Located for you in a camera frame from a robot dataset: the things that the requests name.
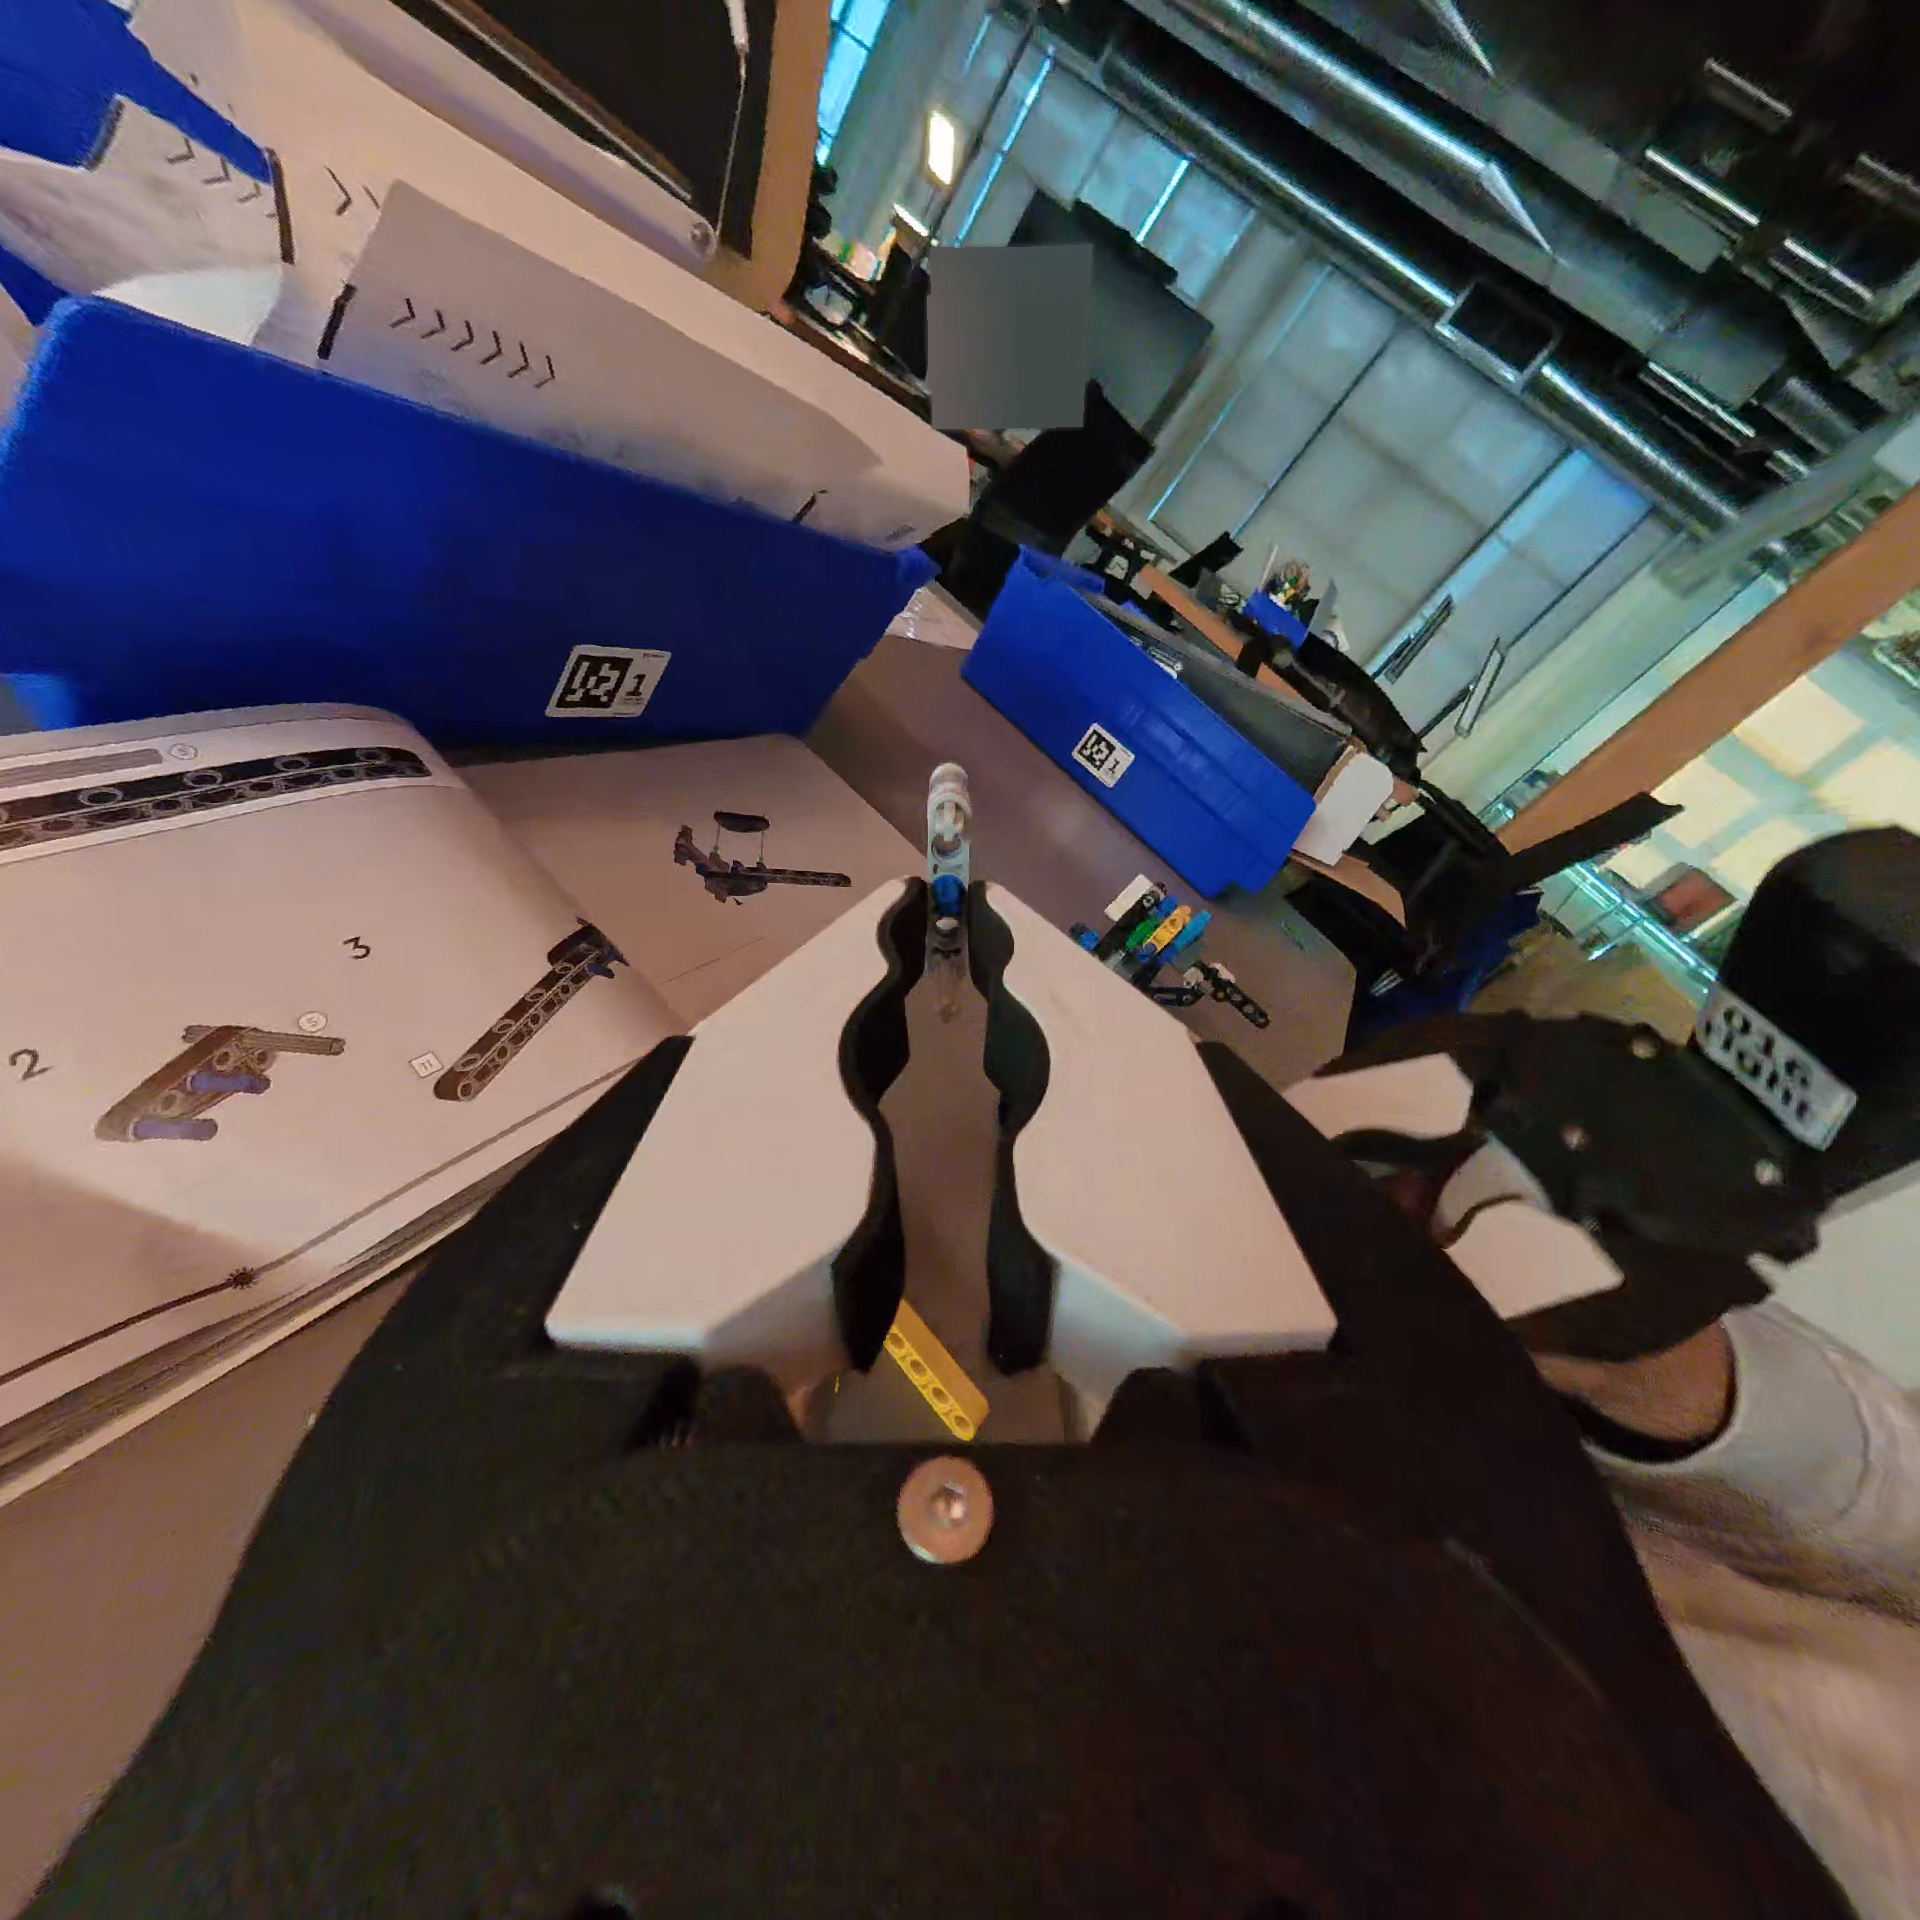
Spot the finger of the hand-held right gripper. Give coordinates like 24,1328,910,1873
1282,1054,1477,1144
1438,1144,1626,1328

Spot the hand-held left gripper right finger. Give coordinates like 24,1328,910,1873
964,882,1340,1418

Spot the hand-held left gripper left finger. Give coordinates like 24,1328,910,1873
544,876,925,1374

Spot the grey lego beam blue pin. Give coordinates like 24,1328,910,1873
925,763,979,1027

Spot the person's right forearm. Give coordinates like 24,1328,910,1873
1574,1301,1920,1920

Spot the colourful lego assembly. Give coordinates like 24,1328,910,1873
1072,882,1214,979

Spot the yellow lego beam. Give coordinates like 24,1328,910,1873
881,1300,992,1441

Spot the lego instruction booklet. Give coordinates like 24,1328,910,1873
0,704,932,1503

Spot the person's right hand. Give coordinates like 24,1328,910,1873
1545,1317,1737,1458

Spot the white cardboard sheet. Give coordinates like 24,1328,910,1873
1287,744,1399,867

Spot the blue plastic bin with cardboard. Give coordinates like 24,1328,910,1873
959,543,1321,902

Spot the wooden desk with clutter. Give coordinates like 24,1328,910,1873
1095,508,1431,756

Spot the large blue plastic bin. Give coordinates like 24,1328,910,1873
0,295,941,755

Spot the white cardboard box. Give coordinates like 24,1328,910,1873
0,139,298,347
316,182,972,552

